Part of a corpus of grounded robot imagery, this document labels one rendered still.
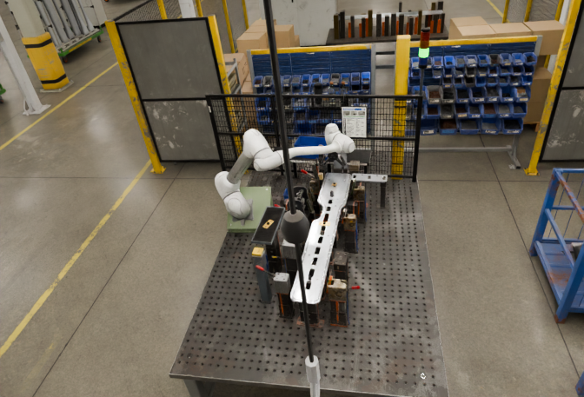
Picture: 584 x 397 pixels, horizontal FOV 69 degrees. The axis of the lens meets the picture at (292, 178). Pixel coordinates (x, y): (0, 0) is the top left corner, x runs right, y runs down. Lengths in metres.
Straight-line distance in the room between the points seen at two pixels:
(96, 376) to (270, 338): 1.66
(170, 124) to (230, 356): 3.49
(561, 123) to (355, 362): 3.70
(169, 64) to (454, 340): 4.03
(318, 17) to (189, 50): 4.99
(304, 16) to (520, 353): 7.68
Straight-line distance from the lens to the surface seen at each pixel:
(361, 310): 2.98
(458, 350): 3.74
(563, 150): 5.70
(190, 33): 5.05
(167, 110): 5.58
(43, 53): 10.08
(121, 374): 3.95
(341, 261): 2.81
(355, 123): 3.78
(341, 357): 2.78
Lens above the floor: 3.04
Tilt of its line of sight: 34 degrees down
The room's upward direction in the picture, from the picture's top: 7 degrees counter-clockwise
